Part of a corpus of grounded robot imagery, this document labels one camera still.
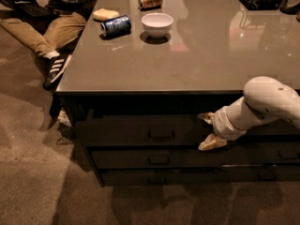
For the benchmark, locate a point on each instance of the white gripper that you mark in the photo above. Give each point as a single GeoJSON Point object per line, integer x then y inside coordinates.
{"type": "Point", "coordinates": [222, 124]}

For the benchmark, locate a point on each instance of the dark round object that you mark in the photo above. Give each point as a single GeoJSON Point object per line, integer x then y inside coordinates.
{"type": "Point", "coordinates": [290, 7]}

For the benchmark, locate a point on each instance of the dark grey top drawer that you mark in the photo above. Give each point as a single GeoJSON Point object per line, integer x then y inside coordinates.
{"type": "Point", "coordinates": [142, 130]}

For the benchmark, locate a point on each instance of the dark grey middle drawer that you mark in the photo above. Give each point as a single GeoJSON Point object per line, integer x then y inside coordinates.
{"type": "Point", "coordinates": [156, 158]}

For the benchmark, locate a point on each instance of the dark right bottom drawer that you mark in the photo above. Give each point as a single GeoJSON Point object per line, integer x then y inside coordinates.
{"type": "Point", "coordinates": [265, 173]}

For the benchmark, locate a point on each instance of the seated person khaki pants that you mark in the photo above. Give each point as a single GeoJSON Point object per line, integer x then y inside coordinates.
{"type": "Point", "coordinates": [50, 37]}

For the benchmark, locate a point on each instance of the dark grey drawer cabinet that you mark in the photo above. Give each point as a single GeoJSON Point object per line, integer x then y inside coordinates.
{"type": "Point", "coordinates": [212, 50]}

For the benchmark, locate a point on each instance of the tan soda can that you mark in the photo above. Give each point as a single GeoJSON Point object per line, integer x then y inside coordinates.
{"type": "Point", "coordinates": [147, 4]}

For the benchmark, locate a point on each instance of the black laptop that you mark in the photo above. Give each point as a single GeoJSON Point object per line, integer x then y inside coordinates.
{"type": "Point", "coordinates": [27, 7]}

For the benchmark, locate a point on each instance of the black white striped sneaker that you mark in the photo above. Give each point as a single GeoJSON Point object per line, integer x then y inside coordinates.
{"type": "Point", "coordinates": [57, 67]}

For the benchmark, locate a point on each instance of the dark grey drawer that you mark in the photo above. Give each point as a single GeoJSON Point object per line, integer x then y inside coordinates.
{"type": "Point", "coordinates": [156, 158]}
{"type": "Point", "coordinates": [142, 130]}
{"type": "Point", "coordinates": [113, 178]}

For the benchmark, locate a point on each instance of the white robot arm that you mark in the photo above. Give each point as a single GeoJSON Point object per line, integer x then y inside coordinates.
{"type": "Point", "coordinates": [264, 100]}

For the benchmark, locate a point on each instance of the blue soda can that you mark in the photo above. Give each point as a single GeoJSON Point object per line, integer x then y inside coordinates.
{"type": "Point", "coordinates": [116, 26]}

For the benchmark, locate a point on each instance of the dark grey bottom drawer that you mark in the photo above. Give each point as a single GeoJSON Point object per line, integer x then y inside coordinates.
{"type": "Point", "coordinates": [113, 178]}

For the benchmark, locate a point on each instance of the yellow sponge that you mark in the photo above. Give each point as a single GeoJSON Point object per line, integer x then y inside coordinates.
{"type": "Point", "coordinates": [105, 14]}

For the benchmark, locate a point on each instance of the white ceramic bowl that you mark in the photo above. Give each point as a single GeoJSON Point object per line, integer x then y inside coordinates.
{"type": "Point", "coordinates": [157, 25]}

